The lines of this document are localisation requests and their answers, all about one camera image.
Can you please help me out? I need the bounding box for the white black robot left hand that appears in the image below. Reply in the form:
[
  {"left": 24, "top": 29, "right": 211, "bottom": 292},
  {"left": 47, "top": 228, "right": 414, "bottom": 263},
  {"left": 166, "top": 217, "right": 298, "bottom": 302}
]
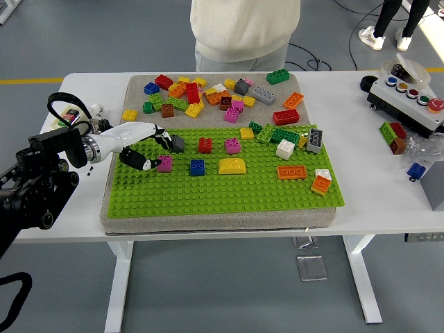
[{"left": 93, "top": 121, "right": 176, "bottom": 173}]

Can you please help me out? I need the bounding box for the blue square brick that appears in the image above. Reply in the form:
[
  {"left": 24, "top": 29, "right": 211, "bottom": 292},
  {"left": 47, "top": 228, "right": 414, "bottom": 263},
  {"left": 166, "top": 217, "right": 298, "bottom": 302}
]
[{"left": 189, "top": 158, "right": 206, "bottom": 177}]

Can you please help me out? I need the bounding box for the light green two-by-four brick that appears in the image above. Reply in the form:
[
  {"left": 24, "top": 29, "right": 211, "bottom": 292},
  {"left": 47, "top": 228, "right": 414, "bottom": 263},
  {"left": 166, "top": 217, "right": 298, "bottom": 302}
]
[{"left": 165, "top": 96, "right": 191, "bottom": 112}]

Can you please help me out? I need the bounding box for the red long brick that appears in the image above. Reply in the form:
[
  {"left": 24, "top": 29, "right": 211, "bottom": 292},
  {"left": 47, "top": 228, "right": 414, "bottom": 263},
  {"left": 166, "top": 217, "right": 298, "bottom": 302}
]
[{"left": 185, "top": 82, "right": 202, "bottom": 105}]

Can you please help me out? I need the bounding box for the yellow domed brick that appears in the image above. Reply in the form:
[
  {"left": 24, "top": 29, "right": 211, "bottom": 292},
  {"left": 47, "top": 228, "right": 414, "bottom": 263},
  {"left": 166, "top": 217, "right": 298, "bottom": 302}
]
[{"left": 217, "top": 157, "right": 248, "bottom": 176}]

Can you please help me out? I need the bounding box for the green studded baseplate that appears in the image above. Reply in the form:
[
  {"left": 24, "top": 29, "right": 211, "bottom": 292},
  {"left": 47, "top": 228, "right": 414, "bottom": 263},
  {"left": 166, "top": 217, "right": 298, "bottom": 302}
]
[{"left": 106, "top": 123, "right": 347, "bottom": 220}]

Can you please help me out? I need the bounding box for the light green long brick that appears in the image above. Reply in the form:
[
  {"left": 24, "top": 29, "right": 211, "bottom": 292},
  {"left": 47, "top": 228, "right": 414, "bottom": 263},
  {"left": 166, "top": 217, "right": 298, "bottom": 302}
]
[{"left": 255, "top": 123, "right": 278, "bottom": 145}]

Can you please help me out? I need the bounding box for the grey two-by-four brick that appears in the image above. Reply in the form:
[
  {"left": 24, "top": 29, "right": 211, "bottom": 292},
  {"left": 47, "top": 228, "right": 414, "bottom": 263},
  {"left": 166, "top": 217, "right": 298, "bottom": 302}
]
[
  {"left": 305, "top": 128, "right": 324, "bottom": 154},
  {"left": 250, "top": 86, "right": 278, "bottom": 107}
]

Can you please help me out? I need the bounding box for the white square brick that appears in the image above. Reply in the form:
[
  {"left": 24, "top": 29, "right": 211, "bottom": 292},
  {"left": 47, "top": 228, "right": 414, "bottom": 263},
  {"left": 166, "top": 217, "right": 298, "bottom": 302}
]
[{"left": 275, "top": 139, "right": 296, "bottom": 161}]

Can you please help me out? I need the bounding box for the dark green long brick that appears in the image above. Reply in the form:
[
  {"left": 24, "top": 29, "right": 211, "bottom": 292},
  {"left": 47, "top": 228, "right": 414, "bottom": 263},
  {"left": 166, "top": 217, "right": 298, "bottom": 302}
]
[{"left": 270, "top": 127, "right": 301, "bottom": 145}]

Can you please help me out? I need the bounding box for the red two-by-four brick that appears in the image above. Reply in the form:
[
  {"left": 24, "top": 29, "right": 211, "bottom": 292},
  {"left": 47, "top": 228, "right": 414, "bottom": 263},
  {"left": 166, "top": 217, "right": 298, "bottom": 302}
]
[{"left": 272, "top": 108, "right": 300, "bottom": 126}]

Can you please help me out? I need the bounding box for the dark green two-by-four brick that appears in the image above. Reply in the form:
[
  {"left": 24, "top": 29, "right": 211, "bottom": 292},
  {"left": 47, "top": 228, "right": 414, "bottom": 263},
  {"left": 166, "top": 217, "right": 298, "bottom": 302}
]
[{"left": 266, "top": 68, "right": 291, "bottom": 85}]

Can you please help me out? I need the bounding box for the orange flat long brick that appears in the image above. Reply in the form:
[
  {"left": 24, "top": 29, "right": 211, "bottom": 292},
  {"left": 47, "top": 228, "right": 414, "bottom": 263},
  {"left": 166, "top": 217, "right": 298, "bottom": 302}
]
[{"left": 276, "top": 164, "right": 309, "bottom": 181}]

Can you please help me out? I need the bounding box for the orange and yellow brick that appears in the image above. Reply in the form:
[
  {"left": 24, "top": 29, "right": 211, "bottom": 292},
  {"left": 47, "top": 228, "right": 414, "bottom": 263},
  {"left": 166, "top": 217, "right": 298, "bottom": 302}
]
[{"left": 310, "top": 175, "right": 332, "bottom": 196}]

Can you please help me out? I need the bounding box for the blue brick with keyring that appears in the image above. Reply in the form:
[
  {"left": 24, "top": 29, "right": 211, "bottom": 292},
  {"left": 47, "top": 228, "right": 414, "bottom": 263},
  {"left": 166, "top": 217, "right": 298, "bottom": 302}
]
[{"left": 406, "top": 162, "right": 427, "bottom": 182}]

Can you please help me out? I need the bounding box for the black gear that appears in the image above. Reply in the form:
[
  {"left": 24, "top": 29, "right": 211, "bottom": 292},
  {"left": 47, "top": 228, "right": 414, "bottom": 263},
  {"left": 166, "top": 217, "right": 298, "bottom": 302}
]
[{"left": 92, "top": 118, "right": 112, "bottom": 135}]

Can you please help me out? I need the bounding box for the grey-brown mat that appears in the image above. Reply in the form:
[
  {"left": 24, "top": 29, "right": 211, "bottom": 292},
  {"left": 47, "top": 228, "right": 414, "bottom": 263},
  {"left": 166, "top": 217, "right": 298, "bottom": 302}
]
[{"left": 99, "top": 72, "right": 338, "bottom": 234}]

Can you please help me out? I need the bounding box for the white table leg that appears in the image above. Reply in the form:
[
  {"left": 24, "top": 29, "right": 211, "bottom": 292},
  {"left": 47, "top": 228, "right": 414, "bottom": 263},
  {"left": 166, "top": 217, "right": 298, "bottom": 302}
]
[
  {"left": 103, "top": 239, "right": 135, "bottom": 333},
  {"left": 341, "top": 234, "right": 383, "bottom": 325}
]

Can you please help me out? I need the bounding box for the person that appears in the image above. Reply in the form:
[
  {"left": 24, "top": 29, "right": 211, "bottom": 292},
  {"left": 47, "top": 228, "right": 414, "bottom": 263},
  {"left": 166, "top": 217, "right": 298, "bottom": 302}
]
[
  {"left": 189, "top": 0, "right": 301, "bottom": 73},
  {"left": 358, "top": 0, "right": 431, "bottom": 52}
]

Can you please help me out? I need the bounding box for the clear floor plate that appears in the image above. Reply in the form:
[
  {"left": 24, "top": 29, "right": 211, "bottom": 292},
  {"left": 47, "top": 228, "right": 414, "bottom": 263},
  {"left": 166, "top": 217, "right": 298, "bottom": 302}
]
[
  {"left": 296, "top": 255, "right": 329, "bottom": 282},
  {"left": 292, "top": 235, "right": 318, "bottom": 249}
]

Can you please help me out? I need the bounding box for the white push-button control box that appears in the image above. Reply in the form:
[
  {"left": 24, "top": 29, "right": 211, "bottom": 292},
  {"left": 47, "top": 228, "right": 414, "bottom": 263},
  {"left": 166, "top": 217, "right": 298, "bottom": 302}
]
[{"left": 366, "top": 74, "right": 444, "bottom": 139}]

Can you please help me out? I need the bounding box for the clear plastic bag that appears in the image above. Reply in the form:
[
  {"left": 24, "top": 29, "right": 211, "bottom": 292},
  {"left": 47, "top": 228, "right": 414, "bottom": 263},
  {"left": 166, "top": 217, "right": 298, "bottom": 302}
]
[{"left": 402, "top": 133, "right": 444, "bottom": 164}]

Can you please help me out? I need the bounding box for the round clear lidded container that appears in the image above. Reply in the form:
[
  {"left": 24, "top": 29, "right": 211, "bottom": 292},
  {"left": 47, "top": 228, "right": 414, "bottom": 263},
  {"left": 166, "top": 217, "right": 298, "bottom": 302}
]
[{"left": 380, "top": 53, "right": 432, "bottom": 87}]

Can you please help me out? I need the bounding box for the grey box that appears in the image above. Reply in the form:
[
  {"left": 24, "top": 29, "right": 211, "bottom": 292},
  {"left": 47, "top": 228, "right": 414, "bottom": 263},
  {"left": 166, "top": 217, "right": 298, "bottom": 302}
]
[{"left": 418, "top": 160, "right": 444, "bottom": 212}]

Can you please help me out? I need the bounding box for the table height control panel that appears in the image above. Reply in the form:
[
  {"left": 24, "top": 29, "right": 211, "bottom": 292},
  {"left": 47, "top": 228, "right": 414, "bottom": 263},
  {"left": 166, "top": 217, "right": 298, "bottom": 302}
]
[{"left": 404, "top": 232, "right": 444, "bottom": 243}]

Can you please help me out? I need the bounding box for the cream switch box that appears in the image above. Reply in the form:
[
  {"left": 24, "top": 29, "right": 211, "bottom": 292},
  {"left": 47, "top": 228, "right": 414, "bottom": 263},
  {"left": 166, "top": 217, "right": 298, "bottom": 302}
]
[{"left": 50, "top": 105, "right": 92, "bottom": 130}]

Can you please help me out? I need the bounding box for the white frame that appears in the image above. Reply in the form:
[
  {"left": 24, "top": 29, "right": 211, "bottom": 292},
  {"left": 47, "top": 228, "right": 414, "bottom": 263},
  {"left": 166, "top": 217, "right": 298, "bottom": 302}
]
[{"left": 0, "top": 0, "right": 17, "bottom": 25}]

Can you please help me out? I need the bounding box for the black floor cable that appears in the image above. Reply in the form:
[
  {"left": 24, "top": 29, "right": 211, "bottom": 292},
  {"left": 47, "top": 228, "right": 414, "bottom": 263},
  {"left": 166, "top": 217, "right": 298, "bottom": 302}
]
[
  {"left": 348, "top": 0, "right": 386, "bottom": 71},
  {"left": 286, "top": 43, "right": 332, "bottom": 73}
]

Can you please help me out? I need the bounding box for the black ring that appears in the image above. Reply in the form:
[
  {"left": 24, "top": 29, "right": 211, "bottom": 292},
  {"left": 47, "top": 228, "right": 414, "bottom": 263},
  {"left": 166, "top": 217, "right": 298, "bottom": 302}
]
[{"left": 359, "top": 74, "right": 379, "bottom": 94}]

